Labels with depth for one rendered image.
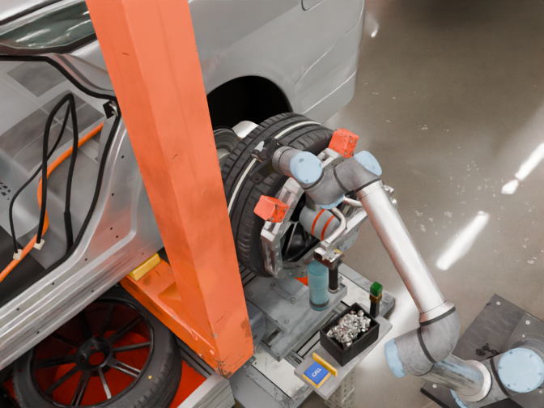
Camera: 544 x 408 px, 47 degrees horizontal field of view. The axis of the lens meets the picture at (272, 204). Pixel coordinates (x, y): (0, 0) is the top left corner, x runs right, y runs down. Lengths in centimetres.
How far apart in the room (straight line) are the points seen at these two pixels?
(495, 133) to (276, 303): 197
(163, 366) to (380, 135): 223
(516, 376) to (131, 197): 153
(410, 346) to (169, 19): 116
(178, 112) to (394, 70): 332
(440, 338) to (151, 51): 115
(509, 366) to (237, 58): 150
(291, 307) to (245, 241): 74
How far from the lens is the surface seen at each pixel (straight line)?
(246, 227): 229
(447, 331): 193
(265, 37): 250
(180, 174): 164
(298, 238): 273
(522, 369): 246
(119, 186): 232
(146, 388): 256
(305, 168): 189
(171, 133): 155
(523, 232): 370
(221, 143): 272
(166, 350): 262
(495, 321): 294
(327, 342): 254
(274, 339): 297
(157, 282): 260
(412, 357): 197
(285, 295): 301
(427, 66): 477
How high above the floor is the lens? 271
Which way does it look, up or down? 47 degrees down
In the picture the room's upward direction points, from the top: 6 degrees counter-clockwise
